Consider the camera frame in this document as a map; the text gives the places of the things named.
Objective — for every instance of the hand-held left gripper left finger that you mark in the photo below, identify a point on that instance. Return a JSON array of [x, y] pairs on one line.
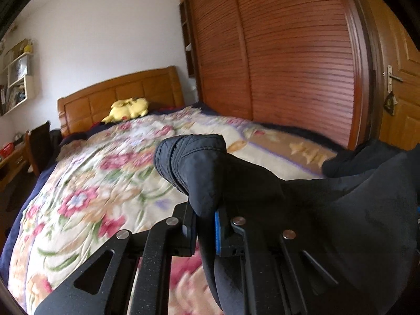
[[188, 233]]

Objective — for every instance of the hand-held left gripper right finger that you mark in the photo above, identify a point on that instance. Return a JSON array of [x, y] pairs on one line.
[[218, 233]]

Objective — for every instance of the black matte garment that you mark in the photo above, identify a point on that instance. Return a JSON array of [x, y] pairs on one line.
[[328, 210]]

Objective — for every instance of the floral blanket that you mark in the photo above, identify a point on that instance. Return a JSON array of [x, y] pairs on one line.
[[98, 177]]

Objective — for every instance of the yellow plush toy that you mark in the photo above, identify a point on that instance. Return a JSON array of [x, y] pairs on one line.
[[128, 110]]

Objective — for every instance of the wooden bed headboard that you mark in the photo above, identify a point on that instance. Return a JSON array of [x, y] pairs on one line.
[[131, 87]]

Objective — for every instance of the navy bed sheet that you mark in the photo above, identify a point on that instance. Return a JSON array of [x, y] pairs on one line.
[[19, 216]]

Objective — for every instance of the wooden chair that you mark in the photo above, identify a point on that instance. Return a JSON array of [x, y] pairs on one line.
[[41, 144]]

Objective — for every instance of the wooden slatted wardrobe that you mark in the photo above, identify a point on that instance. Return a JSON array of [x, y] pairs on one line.
[[279, 55]]

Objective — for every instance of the wooden desk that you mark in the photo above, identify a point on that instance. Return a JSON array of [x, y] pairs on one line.
[[13, 167]]

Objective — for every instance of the dark hanging ornament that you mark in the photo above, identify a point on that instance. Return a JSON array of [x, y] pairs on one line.
[[390, 104]]

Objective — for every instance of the small yellow shelf toy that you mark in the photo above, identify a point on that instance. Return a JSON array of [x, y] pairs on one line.
[[29, 47]]

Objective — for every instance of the wooden door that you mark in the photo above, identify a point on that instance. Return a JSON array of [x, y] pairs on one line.
[[402, 39]]

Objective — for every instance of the white wall shelf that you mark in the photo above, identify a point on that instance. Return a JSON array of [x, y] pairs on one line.
[[19, 69]]

